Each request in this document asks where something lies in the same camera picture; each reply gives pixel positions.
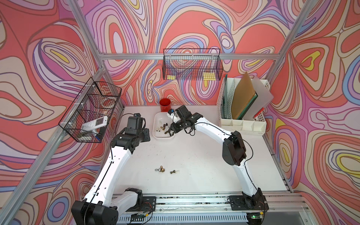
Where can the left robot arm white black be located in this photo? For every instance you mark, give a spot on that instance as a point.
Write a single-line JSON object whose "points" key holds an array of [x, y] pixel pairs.
{"points": [[98, 206]]}

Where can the gold silver chess piece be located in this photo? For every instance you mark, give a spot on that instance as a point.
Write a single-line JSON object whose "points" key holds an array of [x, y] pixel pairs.
{"points": [[161, 169]]}

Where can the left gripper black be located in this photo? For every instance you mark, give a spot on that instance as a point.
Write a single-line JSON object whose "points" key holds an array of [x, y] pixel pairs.
{"points": [[145, 132]]}

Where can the green folder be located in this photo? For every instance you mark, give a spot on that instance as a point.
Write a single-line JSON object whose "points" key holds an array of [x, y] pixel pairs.
{"points": [[225, 98]]}

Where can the white file organizer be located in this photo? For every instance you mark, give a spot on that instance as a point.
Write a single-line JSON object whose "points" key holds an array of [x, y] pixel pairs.
{"points": [[255, 127]]}

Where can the wire basket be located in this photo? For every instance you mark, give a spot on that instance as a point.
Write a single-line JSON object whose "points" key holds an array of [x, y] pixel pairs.
{"points": [[96, 99], [191, 63]]}

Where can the grey folder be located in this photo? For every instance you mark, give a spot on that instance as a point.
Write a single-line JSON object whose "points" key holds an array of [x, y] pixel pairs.
{"points": [[264, 97]]}

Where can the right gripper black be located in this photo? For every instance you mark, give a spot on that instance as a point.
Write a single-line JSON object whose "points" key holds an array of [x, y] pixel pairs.
{"points": [[174, 128]]}

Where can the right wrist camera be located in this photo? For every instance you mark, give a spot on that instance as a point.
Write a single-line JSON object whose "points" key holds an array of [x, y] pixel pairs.
{"points": [[171, 113]]}

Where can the white storage tray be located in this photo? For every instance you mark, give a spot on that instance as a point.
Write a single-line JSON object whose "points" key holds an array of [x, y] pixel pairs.
{"points": [[160, 119]]}

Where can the yellow sponge in basket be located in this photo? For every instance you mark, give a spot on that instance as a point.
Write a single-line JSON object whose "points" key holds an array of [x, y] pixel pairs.
{"points": [[209, 76]]}

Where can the back wire basket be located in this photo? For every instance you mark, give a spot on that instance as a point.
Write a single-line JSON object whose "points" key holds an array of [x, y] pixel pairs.
{"points": [[191, 63]]}

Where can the left wire basket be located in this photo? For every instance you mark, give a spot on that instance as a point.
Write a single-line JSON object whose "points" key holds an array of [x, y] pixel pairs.
{"points": [[96, 99]]}

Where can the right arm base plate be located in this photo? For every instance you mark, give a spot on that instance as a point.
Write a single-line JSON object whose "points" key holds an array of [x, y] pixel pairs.
{"points": [[244, 202]]}

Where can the white remote control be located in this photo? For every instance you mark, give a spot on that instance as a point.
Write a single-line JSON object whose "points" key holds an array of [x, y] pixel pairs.
{"points": [[95, 124]]}

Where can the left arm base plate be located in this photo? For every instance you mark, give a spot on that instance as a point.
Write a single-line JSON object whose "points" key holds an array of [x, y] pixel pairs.
{"points": [[146, 204]]}

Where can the red cup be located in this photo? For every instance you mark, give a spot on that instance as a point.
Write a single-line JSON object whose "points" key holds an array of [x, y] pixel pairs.
{"points": [[165, 105]]}

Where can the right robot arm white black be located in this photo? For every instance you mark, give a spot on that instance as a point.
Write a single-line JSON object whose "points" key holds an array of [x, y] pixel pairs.
{"points": [[233, 151]]}

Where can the brown cardboard folder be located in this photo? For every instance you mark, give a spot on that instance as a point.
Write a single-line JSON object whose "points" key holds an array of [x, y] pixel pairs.
{"points": [[243, 98]]}

